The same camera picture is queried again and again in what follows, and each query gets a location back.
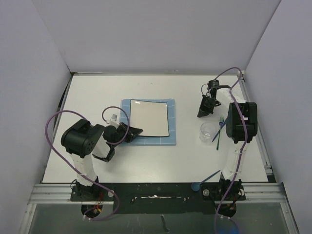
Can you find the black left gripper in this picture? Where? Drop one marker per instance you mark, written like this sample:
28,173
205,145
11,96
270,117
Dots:
131,132

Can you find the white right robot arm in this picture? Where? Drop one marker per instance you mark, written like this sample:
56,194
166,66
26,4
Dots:
241,123

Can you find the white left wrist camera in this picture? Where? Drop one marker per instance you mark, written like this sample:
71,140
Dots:
114,118

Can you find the blue plastic spoon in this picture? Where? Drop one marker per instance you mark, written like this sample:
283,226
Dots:
195,186

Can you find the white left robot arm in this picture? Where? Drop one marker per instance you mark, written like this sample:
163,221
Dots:
84,141

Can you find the aluminium table frame rail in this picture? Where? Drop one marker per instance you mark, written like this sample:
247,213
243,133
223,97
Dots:
272,192

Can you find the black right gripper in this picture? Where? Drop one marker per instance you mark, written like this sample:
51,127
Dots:
204,111

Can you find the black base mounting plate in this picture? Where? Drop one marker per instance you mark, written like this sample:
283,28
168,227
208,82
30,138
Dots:
162,198

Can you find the dark blue knife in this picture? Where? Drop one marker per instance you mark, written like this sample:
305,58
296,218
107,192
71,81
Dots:
221,125

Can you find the blue grid placemat cloth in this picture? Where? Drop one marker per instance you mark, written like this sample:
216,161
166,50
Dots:
148,140

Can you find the clear drinking glass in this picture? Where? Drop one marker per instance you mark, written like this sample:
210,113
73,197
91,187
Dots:
208,131

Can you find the square white plate dark rim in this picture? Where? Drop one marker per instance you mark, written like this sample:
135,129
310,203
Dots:
151,117

